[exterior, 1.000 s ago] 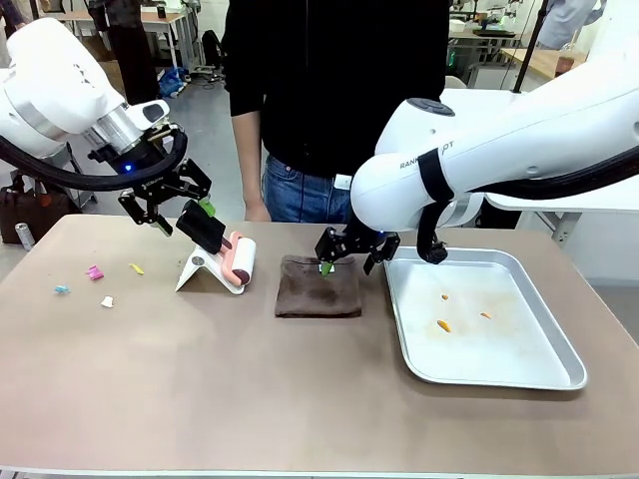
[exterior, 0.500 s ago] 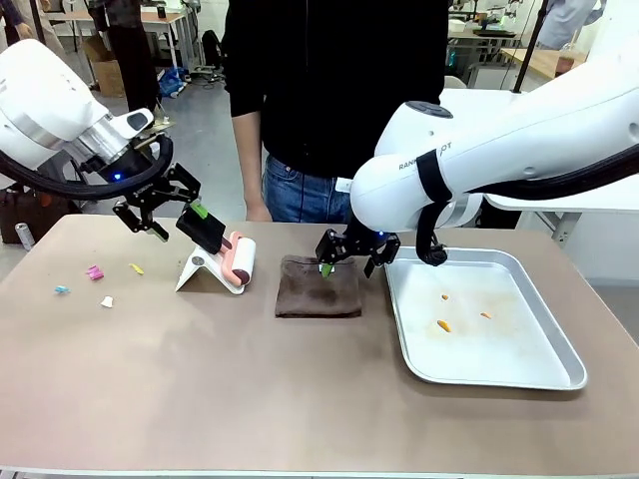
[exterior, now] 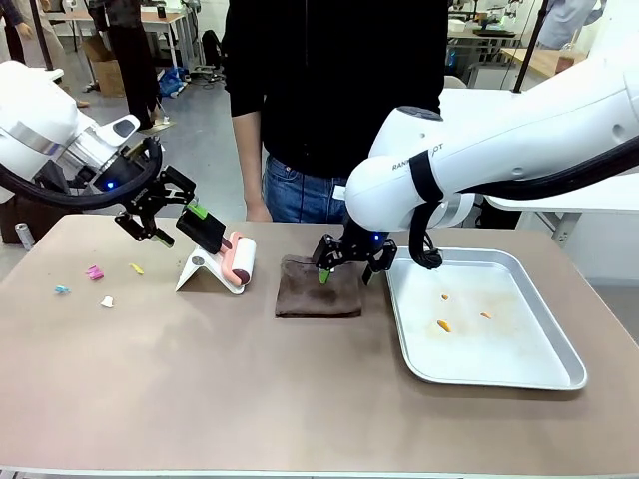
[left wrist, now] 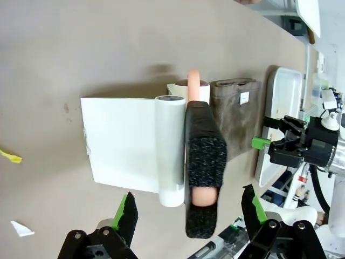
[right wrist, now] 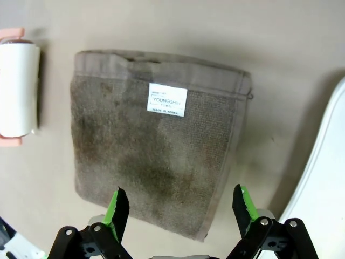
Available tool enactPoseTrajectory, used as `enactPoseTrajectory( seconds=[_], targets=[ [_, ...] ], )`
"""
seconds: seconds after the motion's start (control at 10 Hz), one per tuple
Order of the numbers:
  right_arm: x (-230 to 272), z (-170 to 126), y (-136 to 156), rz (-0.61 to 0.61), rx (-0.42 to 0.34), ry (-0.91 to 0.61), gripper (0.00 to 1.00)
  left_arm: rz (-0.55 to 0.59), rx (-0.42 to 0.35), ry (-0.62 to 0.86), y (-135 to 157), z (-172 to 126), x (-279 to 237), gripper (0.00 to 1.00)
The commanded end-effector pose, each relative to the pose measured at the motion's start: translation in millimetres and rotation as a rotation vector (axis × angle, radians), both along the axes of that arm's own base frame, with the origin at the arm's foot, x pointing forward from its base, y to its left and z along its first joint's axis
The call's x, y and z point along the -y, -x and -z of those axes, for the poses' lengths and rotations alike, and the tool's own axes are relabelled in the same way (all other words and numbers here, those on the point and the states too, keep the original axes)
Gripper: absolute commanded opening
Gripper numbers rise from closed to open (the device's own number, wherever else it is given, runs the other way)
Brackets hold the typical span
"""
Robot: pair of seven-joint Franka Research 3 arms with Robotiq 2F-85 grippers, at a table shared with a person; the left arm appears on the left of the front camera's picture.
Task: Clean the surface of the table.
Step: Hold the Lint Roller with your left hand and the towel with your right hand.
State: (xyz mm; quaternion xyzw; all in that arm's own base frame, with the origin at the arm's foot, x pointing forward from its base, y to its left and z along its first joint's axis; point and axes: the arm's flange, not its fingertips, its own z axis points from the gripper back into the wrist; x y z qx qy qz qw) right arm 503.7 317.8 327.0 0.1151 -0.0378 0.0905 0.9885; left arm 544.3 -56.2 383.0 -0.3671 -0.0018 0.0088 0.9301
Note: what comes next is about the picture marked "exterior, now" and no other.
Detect brown cloth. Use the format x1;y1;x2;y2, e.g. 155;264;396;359
274;253;363;320

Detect black backpack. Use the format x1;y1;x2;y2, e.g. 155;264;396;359
201;29;226;70

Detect blue plastic bag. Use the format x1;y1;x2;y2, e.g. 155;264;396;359
158;67;190;99

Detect black metal pole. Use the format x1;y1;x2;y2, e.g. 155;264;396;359
512;0;550;95
28;0;55;72

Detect bystander in blue shirt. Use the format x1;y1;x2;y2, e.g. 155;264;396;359
537;0;604;51

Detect cardboard box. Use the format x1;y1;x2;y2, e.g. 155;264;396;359
81;35;127;99

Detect pink lint roller black handle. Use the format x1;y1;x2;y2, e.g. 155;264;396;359
175;203;258;294

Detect wooden workbench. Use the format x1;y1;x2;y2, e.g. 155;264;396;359
500;47;589;81

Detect white folded stand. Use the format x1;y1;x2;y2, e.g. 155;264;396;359
174;243;249;296

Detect person right hand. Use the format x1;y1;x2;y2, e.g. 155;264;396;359
245;197;274;223

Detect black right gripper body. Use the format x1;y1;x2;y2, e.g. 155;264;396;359
332;220;389;264

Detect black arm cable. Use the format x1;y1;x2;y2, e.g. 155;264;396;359
0;137;166;212
407;148;639;271

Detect person right forearm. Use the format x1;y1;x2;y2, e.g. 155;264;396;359
233;114;267;205

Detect bystander in beige clothes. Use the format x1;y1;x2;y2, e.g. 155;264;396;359
0;0;92;109

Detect black sweater torso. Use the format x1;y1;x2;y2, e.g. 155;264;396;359
220;0;449;180

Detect bystander in black trousers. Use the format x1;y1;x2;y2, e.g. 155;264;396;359
87;0;164;133

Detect dark brown bag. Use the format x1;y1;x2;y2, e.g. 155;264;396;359
0;193;85;245

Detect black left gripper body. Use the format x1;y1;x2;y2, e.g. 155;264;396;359
102;153;174;220

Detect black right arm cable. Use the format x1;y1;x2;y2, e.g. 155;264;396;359
407;148;639;271

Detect silver metal tray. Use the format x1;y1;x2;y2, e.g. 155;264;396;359
384;245;589;392

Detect wooden desk white legs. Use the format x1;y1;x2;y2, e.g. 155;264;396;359
47;8;194;69

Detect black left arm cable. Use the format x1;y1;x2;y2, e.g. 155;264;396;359
0;137;166;212

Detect blue jeans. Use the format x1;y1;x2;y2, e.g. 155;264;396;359
261;153;351;225

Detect plastic cup dark drink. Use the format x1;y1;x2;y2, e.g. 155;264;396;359
557;41;588;72

